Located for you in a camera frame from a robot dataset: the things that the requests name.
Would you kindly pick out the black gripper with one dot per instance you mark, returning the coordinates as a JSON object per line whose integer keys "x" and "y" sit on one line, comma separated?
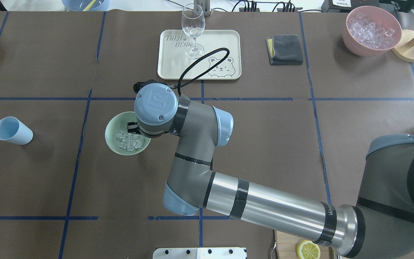
{"x": 132, "y": 127}

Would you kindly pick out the light blue plastic cup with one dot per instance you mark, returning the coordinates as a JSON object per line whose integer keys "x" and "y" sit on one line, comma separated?
{"x": 14, "y": 131}

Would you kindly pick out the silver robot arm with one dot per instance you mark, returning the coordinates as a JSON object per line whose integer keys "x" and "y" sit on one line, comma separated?
{"x": 379, "y": 226}

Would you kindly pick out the ice cubes in bowl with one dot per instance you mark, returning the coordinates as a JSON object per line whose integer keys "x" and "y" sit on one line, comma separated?
{"x": 128, "y": 141}

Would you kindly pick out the green ceramic bowl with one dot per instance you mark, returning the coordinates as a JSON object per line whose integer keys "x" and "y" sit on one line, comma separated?
{"x": 120, "y": 122}

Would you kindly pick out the blue bowl with fork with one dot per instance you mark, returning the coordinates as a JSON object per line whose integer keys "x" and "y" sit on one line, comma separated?
{"x": 86, "y": 5}

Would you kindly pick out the pink bowl of ice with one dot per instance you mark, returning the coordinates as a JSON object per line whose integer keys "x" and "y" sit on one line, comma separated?
{"x": 370, "y": 31}

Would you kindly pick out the clear wine glass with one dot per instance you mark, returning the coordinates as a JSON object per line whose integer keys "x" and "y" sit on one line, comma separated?
{"x": 193, "y": 25}

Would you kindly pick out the grey yellow folded cloth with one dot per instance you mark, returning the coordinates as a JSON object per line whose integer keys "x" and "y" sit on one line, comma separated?
{"x": 284, "y": 50}

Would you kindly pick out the wooden cutting board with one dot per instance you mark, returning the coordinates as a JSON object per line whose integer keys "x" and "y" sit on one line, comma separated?
{"x": 285, "y": 246}

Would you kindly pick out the yellow lemon half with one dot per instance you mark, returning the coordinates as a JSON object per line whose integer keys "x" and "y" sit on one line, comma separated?
{"x": 308, "y": 250}

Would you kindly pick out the aluminium frame post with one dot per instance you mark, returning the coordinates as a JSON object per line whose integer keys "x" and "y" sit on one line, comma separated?
{"x": 205, "y": 5}

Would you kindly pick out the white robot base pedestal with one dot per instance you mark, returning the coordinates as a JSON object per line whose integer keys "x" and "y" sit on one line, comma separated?
{"x": 201, "y": 253}

